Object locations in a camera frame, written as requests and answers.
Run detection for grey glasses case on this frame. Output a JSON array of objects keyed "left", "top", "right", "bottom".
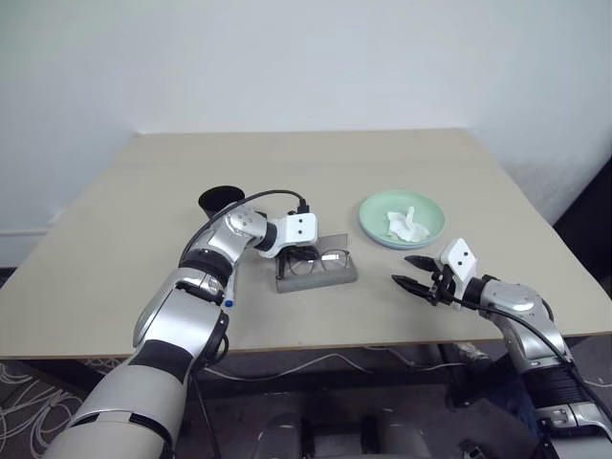
[{"left": 274, "top": 232, "right": 360, "bottom": 295}]

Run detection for light blue plate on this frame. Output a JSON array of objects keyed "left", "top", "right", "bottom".
[{"left": 359, "top": 222, "right": 434, "bottom": 252}]

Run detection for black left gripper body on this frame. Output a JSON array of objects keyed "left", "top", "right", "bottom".
[{"left": 285, "top": 242, "right": 318, "bottom": 260}]

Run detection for crumpled white tissue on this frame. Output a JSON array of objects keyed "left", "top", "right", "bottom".
[{"left": 384, "top": 206, "right": 430, "bottom": 242}]

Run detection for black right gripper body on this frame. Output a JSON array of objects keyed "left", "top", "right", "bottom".
[{"left": 426, "top": 264, "right": 464, "bottom": 308}]

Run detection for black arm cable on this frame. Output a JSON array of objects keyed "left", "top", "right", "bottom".
[
  {"left": 451, "top": 295, "right": 612, "bottom": 431},
  {"left": 184, "top": 189, "right": 312, "bottom": 269}
]

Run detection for black cup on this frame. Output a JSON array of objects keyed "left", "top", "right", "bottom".
[{"left": 198, "top": 186, "right": 247, "bottom": 223}]

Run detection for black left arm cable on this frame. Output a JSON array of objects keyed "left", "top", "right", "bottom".
[{"left": 184, "top": 189, "right": 312, "bottom": 269}]

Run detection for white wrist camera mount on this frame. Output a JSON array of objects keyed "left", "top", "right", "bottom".
[
  {"left": 439, "top": 237, "right": 480, "bottom": 297},
  {"left": 257, "top": 212, "right": 319, "bottom": 260}
]

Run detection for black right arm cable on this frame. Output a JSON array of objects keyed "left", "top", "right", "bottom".
[{"left": 451, "top": 295, "right": 612, "bottom": 431}]

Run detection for black framed glasses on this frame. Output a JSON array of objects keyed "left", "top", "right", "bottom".
[{"left": 288, "top": 248, "right": 351, "bottom": 277}]

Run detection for green plate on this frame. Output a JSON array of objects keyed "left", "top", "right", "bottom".
[{"left": 358, "top": 189, "right": 447, "bottom": 249}]

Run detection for grey rounded shape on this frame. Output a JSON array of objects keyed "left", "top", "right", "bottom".
[{"left": 255, "top": 413, "right": 305, "bottom": 459}]

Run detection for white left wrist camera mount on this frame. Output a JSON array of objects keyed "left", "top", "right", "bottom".
[{"left": 257, "top": 212, "right": 319, "bottom": 260}]

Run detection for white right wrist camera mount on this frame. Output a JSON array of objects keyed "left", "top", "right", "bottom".
[{"left": 439, "top": 237, "right": 480, "bottom": 297}]

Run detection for white cable under table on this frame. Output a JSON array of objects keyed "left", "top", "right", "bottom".
[{"left": 200, "top": 347, "right": 482, "bottom": 383}]

